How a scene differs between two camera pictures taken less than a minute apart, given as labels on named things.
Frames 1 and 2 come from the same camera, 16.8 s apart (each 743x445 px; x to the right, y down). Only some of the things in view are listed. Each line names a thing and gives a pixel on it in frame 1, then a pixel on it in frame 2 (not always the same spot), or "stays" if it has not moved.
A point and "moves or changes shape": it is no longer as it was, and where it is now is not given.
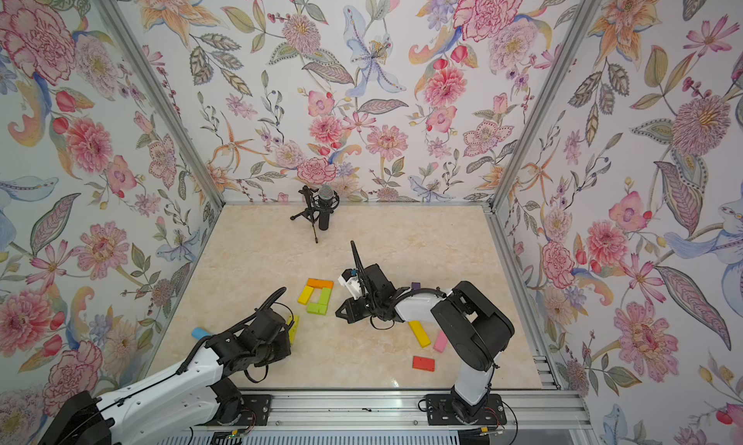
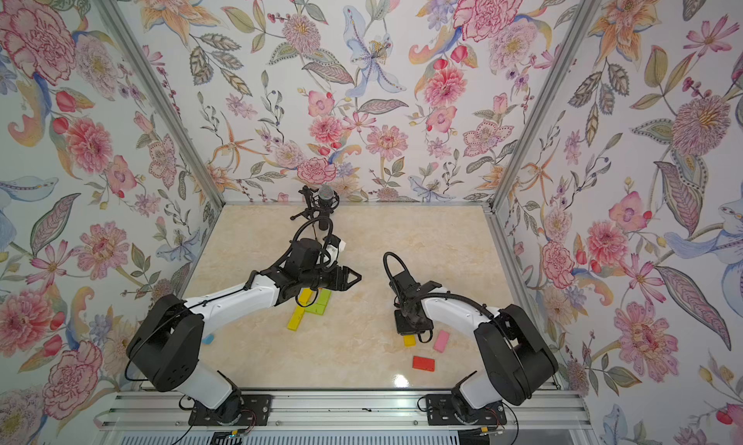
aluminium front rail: x=406 y=411 stays
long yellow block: x=292 y=332 moves or changes shape
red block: x=425 y=364 stays
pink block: x=441 y=341 stays
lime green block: x=324 y=296 stays
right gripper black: x=353 y=314 to x=402 y=327
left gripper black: x=284 y=338 to x=335 y=282
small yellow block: x=306 y=295 stays
